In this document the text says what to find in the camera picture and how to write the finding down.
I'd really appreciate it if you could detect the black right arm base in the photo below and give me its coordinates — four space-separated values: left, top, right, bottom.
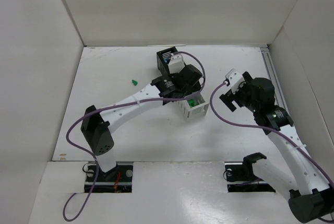
223 152 276 193

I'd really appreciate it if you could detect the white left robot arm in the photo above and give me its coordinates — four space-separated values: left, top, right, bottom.
81 64 205 181

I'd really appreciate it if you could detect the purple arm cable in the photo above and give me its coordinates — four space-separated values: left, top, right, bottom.
64 51 206 221
210 80 334 222

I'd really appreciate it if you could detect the black slotted container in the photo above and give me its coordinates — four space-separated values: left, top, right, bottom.
156 46 177 75

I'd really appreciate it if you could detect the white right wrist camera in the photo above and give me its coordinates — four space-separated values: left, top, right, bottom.
225 68 245 90

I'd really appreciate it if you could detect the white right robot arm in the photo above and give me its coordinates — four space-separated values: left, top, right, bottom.
219 69 333 223

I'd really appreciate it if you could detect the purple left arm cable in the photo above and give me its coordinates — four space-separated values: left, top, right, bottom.
64 51 206 221

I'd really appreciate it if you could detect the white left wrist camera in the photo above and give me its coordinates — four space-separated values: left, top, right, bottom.
168 54 185 74

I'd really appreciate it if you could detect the white slotted container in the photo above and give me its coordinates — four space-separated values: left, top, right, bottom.
177 94 209 122

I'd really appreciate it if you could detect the aluminium rail right side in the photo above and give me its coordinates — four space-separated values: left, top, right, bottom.
260 46 288 110

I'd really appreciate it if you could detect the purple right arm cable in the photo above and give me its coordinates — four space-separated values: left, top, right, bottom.
210 80 334 222

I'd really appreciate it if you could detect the green 2x2 lego brick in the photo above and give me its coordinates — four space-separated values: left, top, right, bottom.
187 99 196 108

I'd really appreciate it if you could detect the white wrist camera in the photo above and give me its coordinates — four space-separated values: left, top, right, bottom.
225 68 245 90
168 54 185 74

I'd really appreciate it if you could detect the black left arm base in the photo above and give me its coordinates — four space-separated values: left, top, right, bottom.
82 162 134 193

